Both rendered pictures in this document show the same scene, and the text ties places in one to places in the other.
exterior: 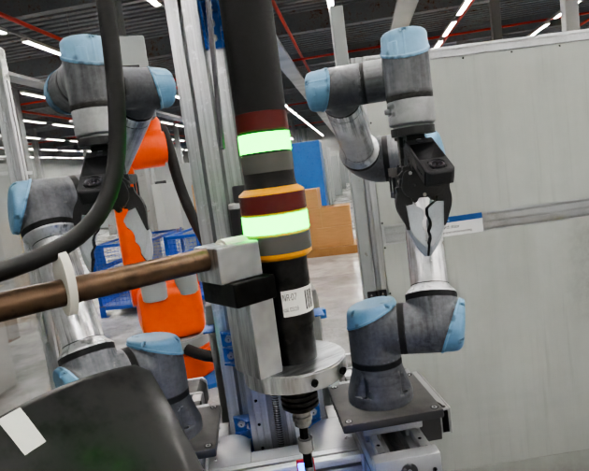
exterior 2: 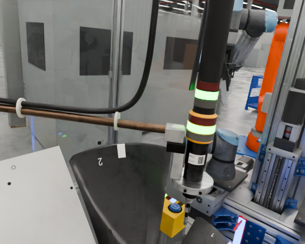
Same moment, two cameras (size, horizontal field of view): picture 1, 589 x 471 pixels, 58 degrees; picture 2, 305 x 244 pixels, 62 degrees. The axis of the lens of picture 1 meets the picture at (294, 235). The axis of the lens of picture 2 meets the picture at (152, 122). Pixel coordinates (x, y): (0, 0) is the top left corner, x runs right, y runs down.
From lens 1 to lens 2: 0.21 m
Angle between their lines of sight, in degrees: 43
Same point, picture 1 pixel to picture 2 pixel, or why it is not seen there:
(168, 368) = (227, 148)
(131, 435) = (149, 169)
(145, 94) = (257, 25)
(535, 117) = not seen: outside the picture
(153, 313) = (263, 117)
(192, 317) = not seen: hidden behind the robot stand
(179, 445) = (162, 181)
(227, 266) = (168, 135)
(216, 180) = (291, 72)
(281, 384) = (175, 184)
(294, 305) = (192, 160)
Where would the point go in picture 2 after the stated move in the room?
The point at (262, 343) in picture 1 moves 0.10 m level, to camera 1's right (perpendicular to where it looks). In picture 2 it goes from (174, 166) to (230, 196)
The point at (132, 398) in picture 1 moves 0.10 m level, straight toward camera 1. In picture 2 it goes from (158, 158) to (136, 177)
